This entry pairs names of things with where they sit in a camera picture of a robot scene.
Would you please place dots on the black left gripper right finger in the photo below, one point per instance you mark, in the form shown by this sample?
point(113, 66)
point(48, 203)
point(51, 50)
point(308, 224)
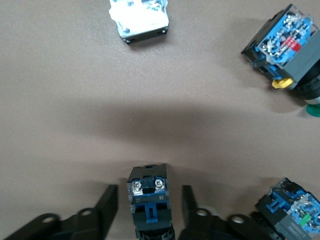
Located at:
point(197, 225)

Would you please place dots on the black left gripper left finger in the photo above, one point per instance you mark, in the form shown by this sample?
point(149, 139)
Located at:
point(100, 220)

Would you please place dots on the red push button switch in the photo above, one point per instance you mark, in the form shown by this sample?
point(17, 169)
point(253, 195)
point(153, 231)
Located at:
point(150, 200)
point(140, 22)

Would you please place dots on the brown table cover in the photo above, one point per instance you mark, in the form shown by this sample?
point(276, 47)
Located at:
point(75, 100)

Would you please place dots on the green push button switch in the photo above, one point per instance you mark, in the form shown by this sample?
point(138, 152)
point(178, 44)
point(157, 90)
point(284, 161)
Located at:
point(287, 207)
point(282, 45)

